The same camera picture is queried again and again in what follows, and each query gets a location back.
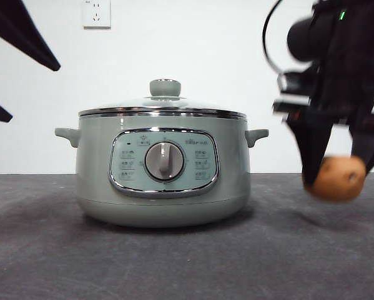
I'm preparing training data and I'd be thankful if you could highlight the brown potato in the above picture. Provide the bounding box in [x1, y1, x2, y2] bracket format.
[302, 155, 368, 203]

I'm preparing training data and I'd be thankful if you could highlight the glass lid with green knob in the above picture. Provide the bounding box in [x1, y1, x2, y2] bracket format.
[79, 79, 249, 119]

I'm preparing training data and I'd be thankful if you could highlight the pale green electric pot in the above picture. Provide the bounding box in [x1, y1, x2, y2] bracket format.
[54, 114, 270, 228]

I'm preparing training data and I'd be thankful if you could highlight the white wall socket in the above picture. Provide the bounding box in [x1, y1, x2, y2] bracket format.
[82, 0, 112, 30]

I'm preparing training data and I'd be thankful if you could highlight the black cable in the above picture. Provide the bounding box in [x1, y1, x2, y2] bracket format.
[262, 0, 300, 76]

